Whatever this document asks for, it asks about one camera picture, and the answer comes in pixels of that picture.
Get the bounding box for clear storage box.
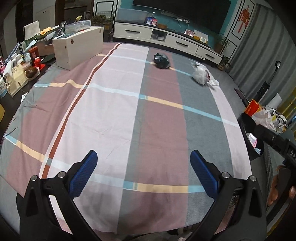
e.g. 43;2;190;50
116;8;149;23

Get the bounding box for potted plant on cabinet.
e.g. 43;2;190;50
213;34;230;54

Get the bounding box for pink white plastic bag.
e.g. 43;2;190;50
251;109;276;131

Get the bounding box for potted plants on left stand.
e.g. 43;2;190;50
91;15;113;30

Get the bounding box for pink translucent bag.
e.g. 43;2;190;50
248;133;258;148

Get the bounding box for pile of clothes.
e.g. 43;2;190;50
272;113;287;133

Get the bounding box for black plastic bag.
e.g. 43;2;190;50
154;53;171;69

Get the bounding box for person's right hand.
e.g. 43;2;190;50
267;165;288;206

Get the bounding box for red paper shopping bag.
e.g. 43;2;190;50
244;99;264;117

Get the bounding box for grey curtain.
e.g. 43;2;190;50
229;4;295;104

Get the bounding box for potted plant by curtain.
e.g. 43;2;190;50
217;55;231;73

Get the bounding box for black trash bin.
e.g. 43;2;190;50
237;113;264;161

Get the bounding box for white tv cabinet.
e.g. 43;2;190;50
113;22;222;64

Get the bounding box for large black television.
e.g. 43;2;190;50
133;0;231;34

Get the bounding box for black upright vacuum cleaner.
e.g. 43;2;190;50
253;61;281;103

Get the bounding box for white paper roll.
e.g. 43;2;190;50
265;93;282;110

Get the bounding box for red chinese knot right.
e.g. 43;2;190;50
238;5;250;33

